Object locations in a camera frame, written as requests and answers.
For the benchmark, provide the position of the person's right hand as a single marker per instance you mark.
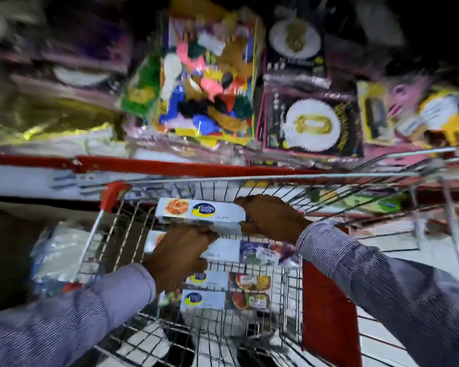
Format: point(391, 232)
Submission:
point(273, 217)

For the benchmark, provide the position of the person's left hand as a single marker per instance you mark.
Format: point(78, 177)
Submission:
point(178, 256)

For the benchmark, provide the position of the person's left fingers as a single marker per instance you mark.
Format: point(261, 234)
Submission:
point(202, 236)

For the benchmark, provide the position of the person's right fingers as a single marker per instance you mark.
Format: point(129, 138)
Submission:
point(248, 217)

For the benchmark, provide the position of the white food wrap box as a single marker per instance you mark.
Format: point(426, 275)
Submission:
point(202, 214)
point(222, 300)
point(233, 280)
point(248, 252)

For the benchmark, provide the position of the person's right forearm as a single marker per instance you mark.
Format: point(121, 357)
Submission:
point(394, 290)

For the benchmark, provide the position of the person's left forearm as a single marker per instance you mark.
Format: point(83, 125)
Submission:
point(67, 315)

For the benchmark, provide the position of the black gold number balloon packet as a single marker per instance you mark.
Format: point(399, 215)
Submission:
point(295, 40)
point(313, 124)

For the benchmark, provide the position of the green packet under shelf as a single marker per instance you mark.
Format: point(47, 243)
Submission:
point(367, 202)

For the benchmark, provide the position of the red cart child seat flap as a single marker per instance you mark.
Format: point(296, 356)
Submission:
point(329, 317)

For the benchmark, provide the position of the multicolour balloon packet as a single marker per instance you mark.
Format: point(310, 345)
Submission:
point(208, 82)

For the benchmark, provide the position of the clear plastic wrapped packets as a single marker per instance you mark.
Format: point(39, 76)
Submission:
point(59, 256)

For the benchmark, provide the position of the green party decoration packet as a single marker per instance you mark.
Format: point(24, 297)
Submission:
point(141, 87)

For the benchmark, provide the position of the yellow party item packet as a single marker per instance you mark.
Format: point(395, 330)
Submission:
point(375, 112)

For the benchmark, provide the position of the gold foil curtain packet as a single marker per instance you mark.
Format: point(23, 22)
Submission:
point(49, 126)

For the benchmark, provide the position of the pink face mask packet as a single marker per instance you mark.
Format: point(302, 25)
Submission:
point(403, 97)

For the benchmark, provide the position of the yellow white party packet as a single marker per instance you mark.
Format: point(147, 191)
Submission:
point(447, 118)

